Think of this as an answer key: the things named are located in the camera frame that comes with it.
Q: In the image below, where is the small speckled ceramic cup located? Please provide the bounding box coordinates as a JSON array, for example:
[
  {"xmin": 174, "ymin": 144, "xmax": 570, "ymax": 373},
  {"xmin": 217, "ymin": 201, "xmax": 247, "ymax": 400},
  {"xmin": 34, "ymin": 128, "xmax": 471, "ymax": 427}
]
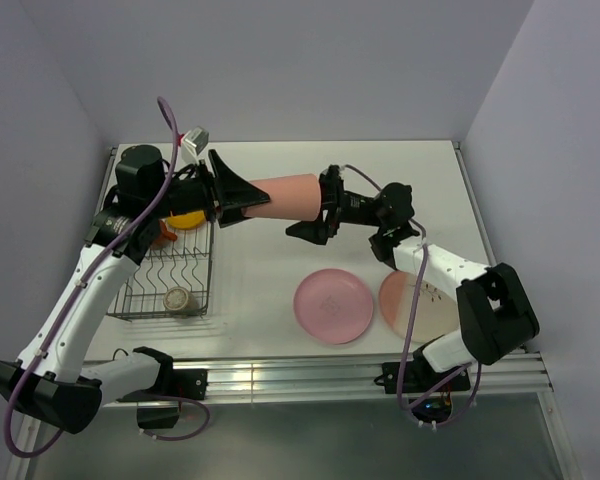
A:
[{"xmin": 163, "ymin": 286, "xmax": 201, "ymax": 318}]

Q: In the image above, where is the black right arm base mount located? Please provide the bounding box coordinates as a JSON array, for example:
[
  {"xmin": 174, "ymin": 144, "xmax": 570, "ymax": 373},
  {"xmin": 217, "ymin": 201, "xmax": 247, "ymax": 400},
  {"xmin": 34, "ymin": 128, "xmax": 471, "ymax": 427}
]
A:
[{"xmin": 373, "ymin": 361, "xmax": 471, "ymax": 424}]

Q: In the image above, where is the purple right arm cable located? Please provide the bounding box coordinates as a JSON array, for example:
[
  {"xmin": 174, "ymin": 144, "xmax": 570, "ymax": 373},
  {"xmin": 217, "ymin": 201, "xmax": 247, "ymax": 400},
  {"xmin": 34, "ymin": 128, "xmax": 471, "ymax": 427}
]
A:
[{"xmin": 342, "ymin": 163, "xmax": 483, "ymax": 426}]

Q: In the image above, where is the pink plastic plate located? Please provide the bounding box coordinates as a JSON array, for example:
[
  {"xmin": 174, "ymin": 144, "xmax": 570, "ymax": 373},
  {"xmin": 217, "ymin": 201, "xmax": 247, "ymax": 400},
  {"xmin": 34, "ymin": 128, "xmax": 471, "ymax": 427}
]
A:
[{"xmin": 293, "ymin": 269, "xmax": 374, "ymax": 345}]

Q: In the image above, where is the black wire dish rack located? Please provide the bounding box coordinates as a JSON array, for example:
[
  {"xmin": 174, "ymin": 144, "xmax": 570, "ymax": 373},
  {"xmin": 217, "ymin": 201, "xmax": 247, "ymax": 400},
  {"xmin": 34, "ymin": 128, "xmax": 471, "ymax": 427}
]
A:
[{"xmin": 107, "ymin": 218, "xmax": 215, "ymax": 321}]

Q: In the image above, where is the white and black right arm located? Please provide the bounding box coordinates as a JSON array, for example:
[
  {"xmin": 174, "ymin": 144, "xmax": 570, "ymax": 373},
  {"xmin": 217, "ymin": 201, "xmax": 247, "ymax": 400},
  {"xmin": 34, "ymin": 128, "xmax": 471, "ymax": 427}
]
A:
[{"xmin": 286, "ymin": 165, "xmax": 540, "ymax": 390}]

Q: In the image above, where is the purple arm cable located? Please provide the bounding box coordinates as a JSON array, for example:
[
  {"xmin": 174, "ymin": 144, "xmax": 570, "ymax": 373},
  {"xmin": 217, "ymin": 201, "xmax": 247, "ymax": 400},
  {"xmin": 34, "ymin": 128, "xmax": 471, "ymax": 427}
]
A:
[
  {"xmin": 3, "ymin": 97, "xmax": 212, "ymax": 459},
  {"xmin": 342, "ymin": 163, "xmax": 483, "ymax": 426}
]

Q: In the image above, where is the yellow bowl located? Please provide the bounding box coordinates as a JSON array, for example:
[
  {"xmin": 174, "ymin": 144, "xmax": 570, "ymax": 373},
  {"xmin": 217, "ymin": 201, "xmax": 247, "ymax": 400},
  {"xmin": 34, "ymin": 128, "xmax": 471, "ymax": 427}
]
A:
[{"xmin": 166, "ymin": 211, "xmax": 207, "ymax": 230}]

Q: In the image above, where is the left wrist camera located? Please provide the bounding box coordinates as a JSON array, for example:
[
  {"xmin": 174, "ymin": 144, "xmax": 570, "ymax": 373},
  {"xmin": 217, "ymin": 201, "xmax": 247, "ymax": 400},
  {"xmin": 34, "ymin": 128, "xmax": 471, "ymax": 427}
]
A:
[{"xmin": 180, "ymin": 127, "xmax": 209, "ymax": 164}]

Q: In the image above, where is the red and black mug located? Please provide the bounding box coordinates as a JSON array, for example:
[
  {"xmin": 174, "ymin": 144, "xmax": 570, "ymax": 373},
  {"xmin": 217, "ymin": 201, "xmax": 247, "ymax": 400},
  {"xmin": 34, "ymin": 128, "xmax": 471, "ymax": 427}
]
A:
[{"xmin": 151, "ymin": 220, "xmax": 178, "ymax": 250}]

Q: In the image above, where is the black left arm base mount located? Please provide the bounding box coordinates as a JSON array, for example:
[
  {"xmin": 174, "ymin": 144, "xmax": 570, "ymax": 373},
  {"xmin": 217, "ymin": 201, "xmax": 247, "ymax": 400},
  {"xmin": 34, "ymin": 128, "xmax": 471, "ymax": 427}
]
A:
[{"xmin": 117, "ymin": 347, "xmax": 211, "ymax": 442}]

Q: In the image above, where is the pink and cream ceramic plate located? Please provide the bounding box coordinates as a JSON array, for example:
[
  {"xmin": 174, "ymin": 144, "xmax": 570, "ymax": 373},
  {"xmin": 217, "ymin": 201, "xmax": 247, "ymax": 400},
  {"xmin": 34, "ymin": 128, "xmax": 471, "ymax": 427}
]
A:
[{"xmin": 378, "ymin": 271, "xmax": 459, "ymax": 344}]

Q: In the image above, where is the aluminium table edge rail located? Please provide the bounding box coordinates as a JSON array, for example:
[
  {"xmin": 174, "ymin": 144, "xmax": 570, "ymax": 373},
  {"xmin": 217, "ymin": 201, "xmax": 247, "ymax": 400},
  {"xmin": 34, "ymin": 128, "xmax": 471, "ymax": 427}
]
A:
[{"xmin": 174, "ymin": 350, "xmax": 553, "ymax": 405}]

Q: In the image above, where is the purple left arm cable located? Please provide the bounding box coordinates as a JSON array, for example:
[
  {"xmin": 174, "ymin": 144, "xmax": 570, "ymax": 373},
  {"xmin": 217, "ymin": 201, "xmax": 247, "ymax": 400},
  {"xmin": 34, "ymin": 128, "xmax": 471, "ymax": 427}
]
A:
[{"xmin": 3, "ymin": 97, "xmax": 212, "ymax": 459}]

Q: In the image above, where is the pink plastic cup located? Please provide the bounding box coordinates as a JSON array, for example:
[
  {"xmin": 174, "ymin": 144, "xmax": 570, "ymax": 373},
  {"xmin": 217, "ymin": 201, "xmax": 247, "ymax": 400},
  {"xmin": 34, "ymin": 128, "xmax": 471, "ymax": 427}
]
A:
[{"xmin": 243, "ymin": 174, "xmax": 322, "ymax": 221}]

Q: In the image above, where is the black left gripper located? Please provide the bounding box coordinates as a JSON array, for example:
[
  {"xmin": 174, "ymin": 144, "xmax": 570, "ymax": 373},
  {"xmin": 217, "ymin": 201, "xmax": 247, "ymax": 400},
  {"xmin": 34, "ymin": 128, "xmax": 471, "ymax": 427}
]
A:
[{"xmin": 146, "ymin": 150, "xmax": 268, "ymax": 227}]

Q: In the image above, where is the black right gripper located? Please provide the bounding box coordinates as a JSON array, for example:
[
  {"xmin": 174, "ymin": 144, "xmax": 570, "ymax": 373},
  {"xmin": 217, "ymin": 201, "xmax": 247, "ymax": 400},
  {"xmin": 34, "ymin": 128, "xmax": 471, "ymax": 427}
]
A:
[{"xmin": 286, "ymin": 165, "xmax": 388, "ymax": 245}]

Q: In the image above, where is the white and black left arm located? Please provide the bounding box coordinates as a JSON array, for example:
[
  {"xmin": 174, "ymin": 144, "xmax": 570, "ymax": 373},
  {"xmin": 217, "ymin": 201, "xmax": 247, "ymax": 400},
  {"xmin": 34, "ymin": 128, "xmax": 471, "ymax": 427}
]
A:
[{"xmin": 0, "ymin": 145, "xmax": 270, "ymax": 434}]

